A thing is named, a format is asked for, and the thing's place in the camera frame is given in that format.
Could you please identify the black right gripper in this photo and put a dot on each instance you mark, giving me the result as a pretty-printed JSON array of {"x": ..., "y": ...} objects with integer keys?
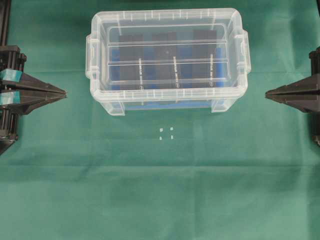
[{"x": 296, "y": 95}]

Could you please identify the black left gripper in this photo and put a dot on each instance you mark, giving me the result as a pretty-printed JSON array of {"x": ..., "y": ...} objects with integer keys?
[{"x": 12, "y": 101}]

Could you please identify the clear plastic box lid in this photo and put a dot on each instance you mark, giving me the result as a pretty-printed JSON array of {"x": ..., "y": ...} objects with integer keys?
[{"x": 165, "y": 53}]

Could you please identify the clear plastic storage box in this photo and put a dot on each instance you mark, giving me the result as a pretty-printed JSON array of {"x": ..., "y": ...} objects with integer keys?
[{"x": 113, "y": 105}]

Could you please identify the right black rectangular box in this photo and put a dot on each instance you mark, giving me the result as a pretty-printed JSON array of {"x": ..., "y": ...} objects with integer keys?
[{"x": 204, "y": 53}]

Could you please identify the black rectangular box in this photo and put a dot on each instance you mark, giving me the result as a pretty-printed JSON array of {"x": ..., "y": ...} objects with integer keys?
[
  {"x": 204, "y": 53},
  {"x": 165, "y": 76},
  {"x": 129, "y": 70}
]

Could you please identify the left black rectangular box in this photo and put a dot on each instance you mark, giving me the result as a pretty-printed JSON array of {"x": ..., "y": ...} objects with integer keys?
[{"x": 129, "y": 70}]

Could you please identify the middle black rectangular box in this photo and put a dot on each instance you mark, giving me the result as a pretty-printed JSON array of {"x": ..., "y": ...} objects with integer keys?
[{"x": 165, "y": 76}]

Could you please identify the green table cloth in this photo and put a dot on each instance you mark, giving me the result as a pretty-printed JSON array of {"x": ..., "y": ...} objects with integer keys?
[{"x": 78, "y": 173}]

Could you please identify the blue foam liner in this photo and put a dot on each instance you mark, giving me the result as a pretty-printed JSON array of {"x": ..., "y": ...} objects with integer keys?
[{"x": 183, "y": 66}]

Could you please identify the black left frame rail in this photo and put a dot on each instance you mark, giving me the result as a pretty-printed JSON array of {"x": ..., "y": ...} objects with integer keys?
[{"x": 5, "y": 7}]

